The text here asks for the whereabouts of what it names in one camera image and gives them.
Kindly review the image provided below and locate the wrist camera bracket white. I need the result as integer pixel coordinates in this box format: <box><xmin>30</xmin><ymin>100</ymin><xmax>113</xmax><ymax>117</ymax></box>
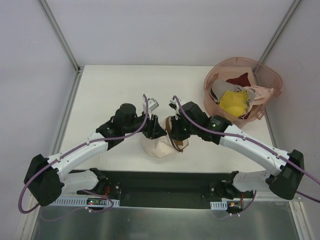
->
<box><xmin>168</xmin><ymin>99</ymin><xmax>179</xmax><ymax>111</ymax></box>
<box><xmin>142</xmin><ymin>98</ymin><xmax>159</xmax><ymax>120</ymax></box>

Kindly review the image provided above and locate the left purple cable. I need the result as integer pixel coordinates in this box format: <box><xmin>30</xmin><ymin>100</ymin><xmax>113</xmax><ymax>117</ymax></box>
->
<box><xmin>17</xmin><ymin>93</ymin><xmax>152</xmax><ymax>221</ymax></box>

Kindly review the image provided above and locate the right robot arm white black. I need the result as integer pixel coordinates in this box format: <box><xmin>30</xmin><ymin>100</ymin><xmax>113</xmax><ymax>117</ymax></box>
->
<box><xmin>169</xmin><ymin>99</ymin><xmax>304</xmax><ymax>200</ymax></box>

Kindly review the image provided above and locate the left aluminium frame post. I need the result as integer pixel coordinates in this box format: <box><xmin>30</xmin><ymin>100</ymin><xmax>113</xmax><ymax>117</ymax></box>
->
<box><xmin>37</xmin><ymin>0</ymin><xmax>81</xmax><ymax>74</ymax></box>

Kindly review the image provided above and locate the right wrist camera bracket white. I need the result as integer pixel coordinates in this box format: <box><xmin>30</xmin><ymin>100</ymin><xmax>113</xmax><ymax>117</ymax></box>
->
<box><xmin>168</xmin><ymin>99</ymin><xmax>179</xmax><ymax>111</ymax></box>

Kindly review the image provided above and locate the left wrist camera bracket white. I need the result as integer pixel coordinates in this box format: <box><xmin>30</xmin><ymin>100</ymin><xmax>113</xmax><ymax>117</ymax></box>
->
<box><xmin>142</xmin><ymin>98</ymin><xmax>159</xmax><ymax>120</ymax></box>

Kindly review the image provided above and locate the pink translucent plastic basket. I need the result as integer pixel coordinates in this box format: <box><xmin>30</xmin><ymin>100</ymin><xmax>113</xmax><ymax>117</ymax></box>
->
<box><xmin>203</xmin><ymin>57</ymin><xmax>283</xmax><ymax>128</ymax></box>

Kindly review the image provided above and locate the right white cable duct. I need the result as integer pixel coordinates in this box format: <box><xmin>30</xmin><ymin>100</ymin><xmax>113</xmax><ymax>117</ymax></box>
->
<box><xmin>210</xmin><ymin>200</ymin><xmax>228</xmax><ymax>211</ymax></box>

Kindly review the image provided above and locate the yellow bra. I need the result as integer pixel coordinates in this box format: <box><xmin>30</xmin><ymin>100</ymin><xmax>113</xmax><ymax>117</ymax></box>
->
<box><xmin>218</xmin><ymin>90</ymin><xmax>250</xmax><ymax>118</ymax></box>

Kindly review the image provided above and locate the right aluminium frame post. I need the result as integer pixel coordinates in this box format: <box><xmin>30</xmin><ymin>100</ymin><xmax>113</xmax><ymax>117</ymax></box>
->
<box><xmin>258</xmin><ymin>0</ymin><xmax>303</xmax><ymax>64</ymax></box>

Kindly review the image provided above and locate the white cable duct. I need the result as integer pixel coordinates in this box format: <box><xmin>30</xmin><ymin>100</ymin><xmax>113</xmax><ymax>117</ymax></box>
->
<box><xmin>50</xmin><ymin>196</ymin><xmax>120</xmax><ymax>208</ymax></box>
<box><xmin>210</xmin><ymin>200</ymin><xmax>228</xmax><ymax>211</ymax></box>

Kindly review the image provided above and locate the beige round mesh laundry bag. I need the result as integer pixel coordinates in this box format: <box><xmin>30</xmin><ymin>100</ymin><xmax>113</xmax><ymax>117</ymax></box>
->
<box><xmin>140</xmin><ymin>116</ymin><xmax>189</xmax><ymax>159</ymax></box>

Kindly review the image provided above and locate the grey beige bra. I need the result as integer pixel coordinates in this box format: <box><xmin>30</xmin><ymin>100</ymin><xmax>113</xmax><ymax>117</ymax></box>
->
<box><xmin>210</xmin><ymin>78</ymin><xmax>241</xmax><ymax>104</ymax></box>

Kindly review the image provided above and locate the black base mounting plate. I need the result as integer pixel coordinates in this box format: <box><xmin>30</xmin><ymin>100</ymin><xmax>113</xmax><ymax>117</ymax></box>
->
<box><xmin>88</xmin><ymin>170</ymin><xmax>254</xmax><ymax>209</ymax></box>

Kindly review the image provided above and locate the light pink garment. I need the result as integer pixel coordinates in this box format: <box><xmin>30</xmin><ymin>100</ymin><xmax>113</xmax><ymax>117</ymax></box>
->
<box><xmin>244</xmin><ymin>85</ymin><xmax>274</xmax><ymax>112</ymax></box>

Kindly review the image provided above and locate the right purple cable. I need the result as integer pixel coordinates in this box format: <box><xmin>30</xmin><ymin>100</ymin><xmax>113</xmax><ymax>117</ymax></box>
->
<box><xmin>172</xmin><ymin>95</ymin><xmax>320</xmax><ymax>220</ymax></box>

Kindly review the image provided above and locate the aluminium frame post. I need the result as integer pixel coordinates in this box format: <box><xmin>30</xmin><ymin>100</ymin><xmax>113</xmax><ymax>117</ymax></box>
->
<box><xmin>258</xmin><ymin>0</ymin><xmax>303</xmax><ymax>64</ymax></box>
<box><xmin>37</xmin><ymin>0</ymin><xmax>81</xmax><ymax>74</ymax></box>

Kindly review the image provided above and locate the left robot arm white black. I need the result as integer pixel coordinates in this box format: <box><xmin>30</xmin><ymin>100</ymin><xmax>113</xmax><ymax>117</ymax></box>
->
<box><xmin>24</xmin><ymin>98</ymin><xmax>167</xmax><ymax>207</ymax></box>

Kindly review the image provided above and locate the purple cable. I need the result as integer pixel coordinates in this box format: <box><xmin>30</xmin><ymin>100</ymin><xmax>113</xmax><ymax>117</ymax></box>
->
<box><xmin>172</xmin><ymin>95</ymin><xmax>320</xmax><ymax>220</ymax></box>
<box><xmin>17</xmin><ymin>93</ymin><xmax>152</xmax><ymax>221</ymax></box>

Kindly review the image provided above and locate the dark red garment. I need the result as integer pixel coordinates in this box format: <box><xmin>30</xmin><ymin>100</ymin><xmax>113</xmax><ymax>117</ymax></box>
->
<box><xmin>226</xmin><ymin>72</ymin><xmax>251</xmax><ymax>87</ymax></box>

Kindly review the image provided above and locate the left white cable duct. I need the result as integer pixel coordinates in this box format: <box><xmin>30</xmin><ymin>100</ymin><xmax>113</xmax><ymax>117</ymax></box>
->
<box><xmin>50</xmin><ymin>196</ymin><xmax>120</xmax><ymax>208</ymax></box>

